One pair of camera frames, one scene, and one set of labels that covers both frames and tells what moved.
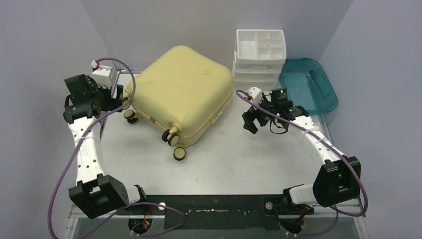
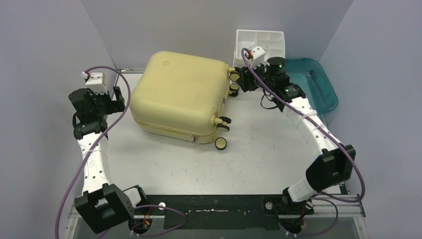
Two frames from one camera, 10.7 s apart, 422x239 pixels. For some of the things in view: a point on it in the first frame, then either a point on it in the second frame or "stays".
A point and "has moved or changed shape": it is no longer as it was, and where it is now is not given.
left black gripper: (113, 103) stays
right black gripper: (254, 118) to (246, 79)
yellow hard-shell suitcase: (184, 89) has moved or changed shape
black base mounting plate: (217, 212) stays
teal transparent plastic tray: (308, 85) stays
